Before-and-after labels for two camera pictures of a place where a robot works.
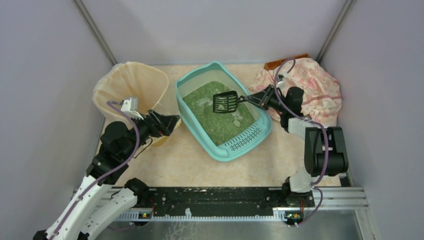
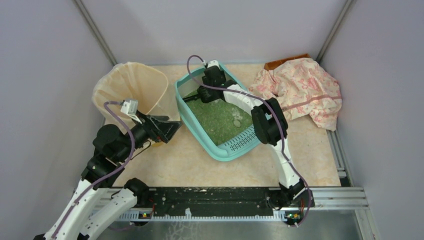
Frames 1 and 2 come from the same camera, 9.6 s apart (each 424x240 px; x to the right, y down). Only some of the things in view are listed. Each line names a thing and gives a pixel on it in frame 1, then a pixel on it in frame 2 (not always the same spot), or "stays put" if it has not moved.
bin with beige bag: (141, 87) stays put
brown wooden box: (268, 65) stays put
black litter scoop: (226, 102) → (192, 98)
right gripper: (265, 99) → (203, 93)
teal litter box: (225, 136) stays put
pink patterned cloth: (322, 98) stays put
